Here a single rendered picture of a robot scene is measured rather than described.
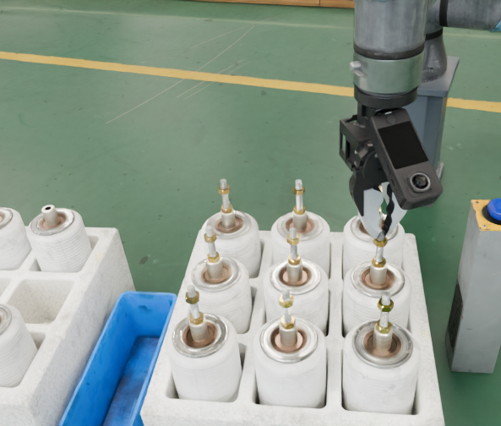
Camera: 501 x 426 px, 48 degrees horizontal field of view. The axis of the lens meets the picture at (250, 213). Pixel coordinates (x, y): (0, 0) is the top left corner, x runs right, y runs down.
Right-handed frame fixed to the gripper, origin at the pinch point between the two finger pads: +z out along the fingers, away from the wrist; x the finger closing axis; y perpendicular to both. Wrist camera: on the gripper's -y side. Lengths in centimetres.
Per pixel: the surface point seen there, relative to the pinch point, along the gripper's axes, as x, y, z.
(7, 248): 56, 32, 13
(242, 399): 22.7, -7.9, 16.3
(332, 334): 7.4, -1.1, 16.3
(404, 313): -2.5, -3.4, 12.9
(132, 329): 38, 23, 31
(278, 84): -20, 124, 34
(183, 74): 10, 148, 34
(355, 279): 3.0, 1.4, 9.0
